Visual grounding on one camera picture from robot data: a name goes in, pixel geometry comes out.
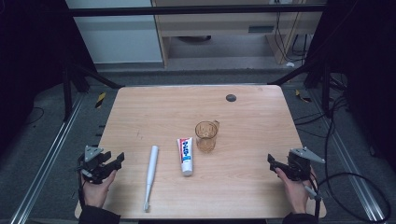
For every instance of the amber transparent cup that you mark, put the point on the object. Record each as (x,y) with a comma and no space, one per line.
(206,137)

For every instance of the person's left hand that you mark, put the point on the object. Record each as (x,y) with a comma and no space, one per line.
(96,191)

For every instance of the white cabinet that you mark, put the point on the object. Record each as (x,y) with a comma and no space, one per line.
(118,34)

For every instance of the white toothpaste tube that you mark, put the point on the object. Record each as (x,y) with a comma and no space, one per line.
(186,155)

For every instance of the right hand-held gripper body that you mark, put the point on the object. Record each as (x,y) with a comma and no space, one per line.
(299,166)

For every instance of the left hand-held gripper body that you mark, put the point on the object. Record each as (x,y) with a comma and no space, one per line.
(93,169)

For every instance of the aluminium floor rail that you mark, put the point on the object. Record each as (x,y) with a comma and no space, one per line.
(46,165)
(345,155)

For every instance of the black metal stand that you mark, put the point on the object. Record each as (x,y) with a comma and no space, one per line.
(317,77)
(71,84)

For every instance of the person's right hand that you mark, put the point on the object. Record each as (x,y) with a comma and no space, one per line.
(294,193)

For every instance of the black curtain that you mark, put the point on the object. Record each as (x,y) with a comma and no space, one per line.
(364,77)
(31,62)

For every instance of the light wooden desk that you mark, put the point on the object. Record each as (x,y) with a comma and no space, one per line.
(218,25)

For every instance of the black horizontal frame bar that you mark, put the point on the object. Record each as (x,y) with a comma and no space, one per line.
(193,10)

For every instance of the yellow black striped tape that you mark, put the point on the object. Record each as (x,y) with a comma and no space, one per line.
(100,100)
(302,96)

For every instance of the white electric toothbrush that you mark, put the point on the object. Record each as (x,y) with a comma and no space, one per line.
(151,174)

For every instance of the grey round table grommet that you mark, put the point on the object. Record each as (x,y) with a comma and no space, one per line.
(231,98)

